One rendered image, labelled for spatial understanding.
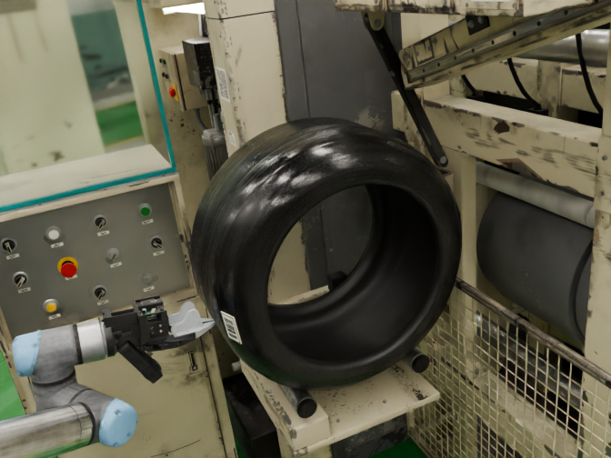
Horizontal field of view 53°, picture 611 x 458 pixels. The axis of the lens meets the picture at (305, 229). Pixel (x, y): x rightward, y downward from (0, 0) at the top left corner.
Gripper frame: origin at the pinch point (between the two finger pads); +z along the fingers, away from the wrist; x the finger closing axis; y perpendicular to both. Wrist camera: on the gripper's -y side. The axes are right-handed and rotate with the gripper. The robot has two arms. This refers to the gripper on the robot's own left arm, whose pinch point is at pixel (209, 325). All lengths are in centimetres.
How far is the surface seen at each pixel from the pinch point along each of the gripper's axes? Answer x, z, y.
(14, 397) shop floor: 175, -56, -118
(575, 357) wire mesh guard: -35, 62, -3
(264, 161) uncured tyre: -2.1, 12.0, 33.1
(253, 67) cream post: 27, 20, 47
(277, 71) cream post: 27, 26, 46
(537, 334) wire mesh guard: -26, 62, -3
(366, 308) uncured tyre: 11.3, 42.6, -11.1
